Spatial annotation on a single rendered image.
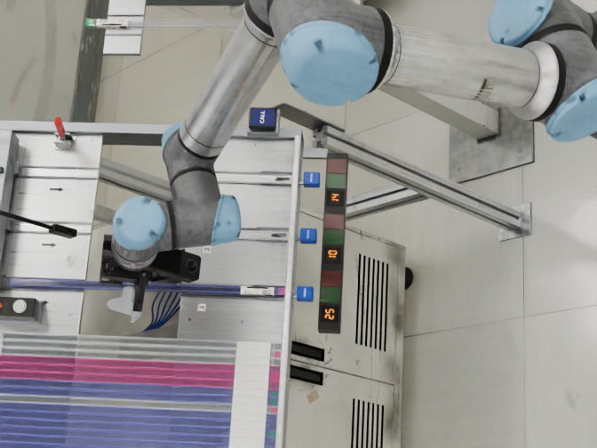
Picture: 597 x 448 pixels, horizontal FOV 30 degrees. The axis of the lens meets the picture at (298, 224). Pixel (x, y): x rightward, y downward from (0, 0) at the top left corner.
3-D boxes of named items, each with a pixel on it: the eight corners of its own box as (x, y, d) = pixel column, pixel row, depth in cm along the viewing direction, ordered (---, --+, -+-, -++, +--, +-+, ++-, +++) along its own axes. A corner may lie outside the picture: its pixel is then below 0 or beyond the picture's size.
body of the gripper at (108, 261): (104, 243, 191) (106, 221, 179) (154, 249, 192) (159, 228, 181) (99, 286, 188) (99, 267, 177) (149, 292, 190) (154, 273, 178)
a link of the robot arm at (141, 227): (174, 239, 165) (116, 246, 163) (169, 260, 175) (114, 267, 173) (166, 189, 167) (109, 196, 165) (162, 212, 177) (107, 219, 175)
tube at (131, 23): (87, 28, 211) (85, 25, 210) (88, 21, 212) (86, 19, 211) (354, 28, 206) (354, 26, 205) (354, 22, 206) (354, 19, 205)
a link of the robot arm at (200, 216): (230, 165, 175) (161, 172, 172) (244, 221, 168) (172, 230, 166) (226, 197, 181) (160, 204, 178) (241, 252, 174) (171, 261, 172)
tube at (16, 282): (285, 289, 200) (285, 287, 199) (285, 296, 200) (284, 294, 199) (11, 279, 205) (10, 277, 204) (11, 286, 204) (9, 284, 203)
